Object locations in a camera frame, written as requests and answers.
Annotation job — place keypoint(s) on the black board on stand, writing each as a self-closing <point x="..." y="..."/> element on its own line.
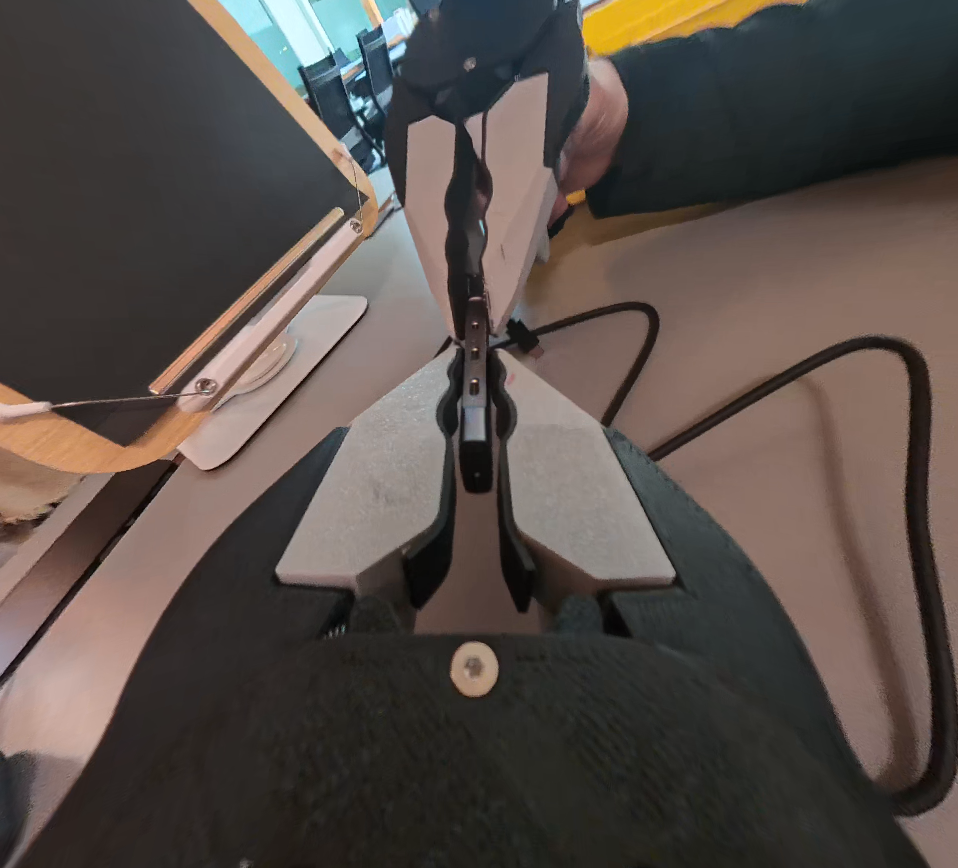
<point x="75" y="441"/>

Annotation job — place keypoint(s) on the black office chair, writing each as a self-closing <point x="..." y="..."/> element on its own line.
<point x="374" y="75"/>
<point x="322" y="97"/>

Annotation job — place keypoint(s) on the person's right hand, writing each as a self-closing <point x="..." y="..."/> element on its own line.
<point x="599" y="127"/>

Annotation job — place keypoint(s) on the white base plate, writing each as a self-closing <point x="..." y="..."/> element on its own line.
<point x="300" y="374"/>

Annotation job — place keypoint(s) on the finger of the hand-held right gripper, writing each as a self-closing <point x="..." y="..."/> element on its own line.
<point x="521" y="179"/>
<point x="431" y="194"/>

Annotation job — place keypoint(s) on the black monitor screen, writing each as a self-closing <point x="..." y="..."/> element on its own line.
<point x="135" y="135"/>

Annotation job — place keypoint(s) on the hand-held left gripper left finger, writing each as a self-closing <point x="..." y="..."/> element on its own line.
<point x="367" y="501"/>

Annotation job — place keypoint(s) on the grey usb hub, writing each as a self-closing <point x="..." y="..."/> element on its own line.
<point x="475" y="419"/>

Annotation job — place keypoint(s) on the person's right forearm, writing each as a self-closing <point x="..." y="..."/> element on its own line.
<point x="779" y="90"/>

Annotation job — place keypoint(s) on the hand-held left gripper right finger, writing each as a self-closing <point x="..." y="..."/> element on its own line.
<point x="584" y="501"/>

